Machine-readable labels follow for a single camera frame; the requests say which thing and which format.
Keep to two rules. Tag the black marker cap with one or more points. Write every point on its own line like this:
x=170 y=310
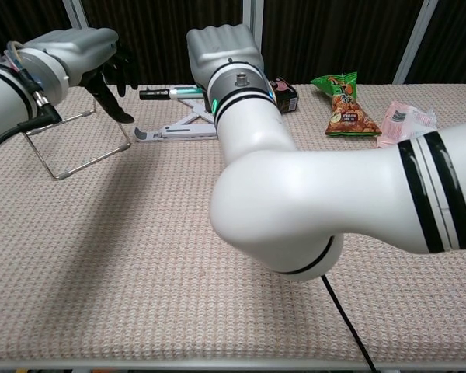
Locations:
x=153 y=95

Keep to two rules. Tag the pink wet wipes packet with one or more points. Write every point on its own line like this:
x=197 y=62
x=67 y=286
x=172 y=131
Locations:
x=402 y=120

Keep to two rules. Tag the green white marker pen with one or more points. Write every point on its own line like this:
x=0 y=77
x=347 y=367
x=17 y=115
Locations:
x=186 y=92

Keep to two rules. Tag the white frame post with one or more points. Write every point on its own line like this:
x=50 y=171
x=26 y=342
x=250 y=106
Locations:
x=253 y=15
x=75 y=13
x=415 y=39

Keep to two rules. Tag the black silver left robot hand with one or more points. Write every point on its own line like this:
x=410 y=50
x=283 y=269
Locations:
x=81 y=50

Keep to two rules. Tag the black gold tin can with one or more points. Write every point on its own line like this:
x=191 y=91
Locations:
x=285 y=97

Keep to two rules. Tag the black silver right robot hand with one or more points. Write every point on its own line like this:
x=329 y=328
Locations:
x=225 y=44

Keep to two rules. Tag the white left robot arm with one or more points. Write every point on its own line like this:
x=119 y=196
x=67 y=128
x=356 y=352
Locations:
x=0 y=101

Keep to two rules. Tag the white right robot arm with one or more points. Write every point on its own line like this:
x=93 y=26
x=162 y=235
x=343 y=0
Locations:
x=295 y=194

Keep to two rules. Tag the pink white woven tablecloth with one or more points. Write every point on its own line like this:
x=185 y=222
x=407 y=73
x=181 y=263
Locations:
x=101 y=252

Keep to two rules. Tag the green snack bag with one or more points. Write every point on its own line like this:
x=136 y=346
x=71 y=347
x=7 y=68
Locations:
x=347 y=112

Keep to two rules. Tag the white folding laptop stand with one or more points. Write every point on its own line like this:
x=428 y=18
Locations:
x=178 y=130

